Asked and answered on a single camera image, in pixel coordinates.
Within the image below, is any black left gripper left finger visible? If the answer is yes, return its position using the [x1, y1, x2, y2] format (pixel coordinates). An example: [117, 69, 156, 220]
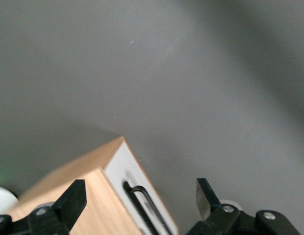
[0, 179, 87, 235]

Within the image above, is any black metal drawer handle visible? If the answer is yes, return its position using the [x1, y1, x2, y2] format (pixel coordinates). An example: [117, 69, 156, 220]
[122, 180, 173, 235]

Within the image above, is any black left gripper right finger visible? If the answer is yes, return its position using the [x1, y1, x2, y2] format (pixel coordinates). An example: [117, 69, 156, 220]
[186, 178, 302, 235]

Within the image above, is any light wooden drawer cabinet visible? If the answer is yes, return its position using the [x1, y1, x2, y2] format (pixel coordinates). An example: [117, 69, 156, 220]
[9, 136, 178, 235]

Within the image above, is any white-fronted wooden drawer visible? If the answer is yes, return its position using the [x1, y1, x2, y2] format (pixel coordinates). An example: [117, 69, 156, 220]
[103, 141, 178, 235]

